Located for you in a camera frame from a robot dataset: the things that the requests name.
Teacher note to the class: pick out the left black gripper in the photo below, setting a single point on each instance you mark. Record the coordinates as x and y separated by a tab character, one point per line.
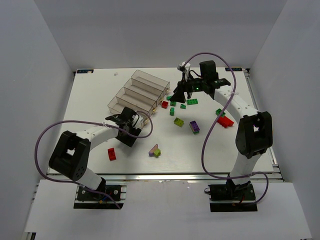
122	119

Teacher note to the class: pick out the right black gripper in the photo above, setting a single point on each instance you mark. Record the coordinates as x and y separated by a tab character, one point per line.
184	86

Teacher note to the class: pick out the green square lego upside-down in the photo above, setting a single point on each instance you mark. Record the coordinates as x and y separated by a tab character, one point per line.
173	103

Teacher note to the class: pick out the green long lego brick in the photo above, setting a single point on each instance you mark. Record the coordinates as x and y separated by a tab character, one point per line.
193	101

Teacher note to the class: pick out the green lego with number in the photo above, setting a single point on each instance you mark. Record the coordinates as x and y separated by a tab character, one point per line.
172	111

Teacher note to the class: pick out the red square lego brick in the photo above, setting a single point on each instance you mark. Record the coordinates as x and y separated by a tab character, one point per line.
164	104

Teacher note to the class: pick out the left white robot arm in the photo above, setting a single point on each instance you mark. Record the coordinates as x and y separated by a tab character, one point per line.
71	154

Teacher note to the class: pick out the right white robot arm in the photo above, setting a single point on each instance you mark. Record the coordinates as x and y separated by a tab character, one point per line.
254	134

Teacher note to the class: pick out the clear container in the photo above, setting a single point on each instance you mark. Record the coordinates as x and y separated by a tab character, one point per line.
136	100
129	85
117	105
150	80

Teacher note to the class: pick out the lime square lego brick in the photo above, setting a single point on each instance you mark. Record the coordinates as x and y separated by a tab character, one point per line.
179	122

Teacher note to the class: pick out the red lego brick front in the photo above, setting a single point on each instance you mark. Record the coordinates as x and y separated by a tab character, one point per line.
111	154

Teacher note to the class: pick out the purple and lime lego stack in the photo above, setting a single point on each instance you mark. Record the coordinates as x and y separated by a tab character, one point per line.
155	151

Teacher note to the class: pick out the green lego brick right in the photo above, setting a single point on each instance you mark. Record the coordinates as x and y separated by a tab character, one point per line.
219	112

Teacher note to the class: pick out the red large lego brick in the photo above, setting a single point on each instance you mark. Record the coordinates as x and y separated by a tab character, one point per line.
225	121

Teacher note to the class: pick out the blue label right corner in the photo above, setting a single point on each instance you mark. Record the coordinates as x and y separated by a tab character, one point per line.
234	69

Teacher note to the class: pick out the blue label corner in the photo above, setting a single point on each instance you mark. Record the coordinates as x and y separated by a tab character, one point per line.
234	69
84	71

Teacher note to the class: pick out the blue label left corner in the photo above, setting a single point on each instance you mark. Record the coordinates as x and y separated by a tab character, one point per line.
84	71

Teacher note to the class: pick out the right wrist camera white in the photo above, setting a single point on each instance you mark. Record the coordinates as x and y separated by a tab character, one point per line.
185	69

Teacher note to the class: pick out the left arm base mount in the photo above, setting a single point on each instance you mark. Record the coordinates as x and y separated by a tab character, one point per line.
87	200

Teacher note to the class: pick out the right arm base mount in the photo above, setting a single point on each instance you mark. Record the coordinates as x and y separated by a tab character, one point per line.
223	200

